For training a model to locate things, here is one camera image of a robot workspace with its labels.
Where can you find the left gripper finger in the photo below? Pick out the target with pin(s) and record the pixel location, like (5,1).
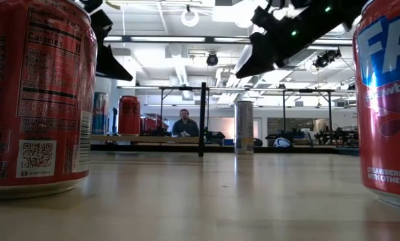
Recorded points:
(109,65)

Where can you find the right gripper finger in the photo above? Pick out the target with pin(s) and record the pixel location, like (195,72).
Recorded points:
(261,57)

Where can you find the blue silver slim can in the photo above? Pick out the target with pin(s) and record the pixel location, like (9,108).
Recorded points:
(102,114)

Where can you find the red zero sugar cola can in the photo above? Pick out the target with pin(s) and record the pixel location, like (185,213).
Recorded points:
(35,100)
(129,117)

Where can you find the white slim beverage can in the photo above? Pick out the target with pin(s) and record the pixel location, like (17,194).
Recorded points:
(244,127)

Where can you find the red strawberry Fanta can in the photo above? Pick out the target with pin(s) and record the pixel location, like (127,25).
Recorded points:
(387,134)

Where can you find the black background robot arm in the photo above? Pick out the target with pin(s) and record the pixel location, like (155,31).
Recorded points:
(214,137)

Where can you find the computer monitor on arm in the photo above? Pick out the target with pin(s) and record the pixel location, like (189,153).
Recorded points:
(114,120)

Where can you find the red cabinet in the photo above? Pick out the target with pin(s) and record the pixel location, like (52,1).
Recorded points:
(151,124)

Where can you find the white blue helmet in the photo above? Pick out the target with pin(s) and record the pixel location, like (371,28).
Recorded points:
(281,143)

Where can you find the person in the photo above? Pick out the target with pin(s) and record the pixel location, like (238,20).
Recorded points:
(185,129)

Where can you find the black equipment rack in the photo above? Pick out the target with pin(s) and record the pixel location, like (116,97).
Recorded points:
(337,137)

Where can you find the black ceiling camera cluster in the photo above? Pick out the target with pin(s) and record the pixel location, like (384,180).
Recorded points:
(325,59)

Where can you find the black overhead camera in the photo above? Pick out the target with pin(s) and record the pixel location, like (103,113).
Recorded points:
(212,60)

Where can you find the black background gantry frame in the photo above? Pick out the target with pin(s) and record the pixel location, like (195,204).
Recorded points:
(303,90)

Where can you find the wooden shelf black metal frame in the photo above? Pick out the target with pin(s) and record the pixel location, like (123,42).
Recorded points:
(152,139)

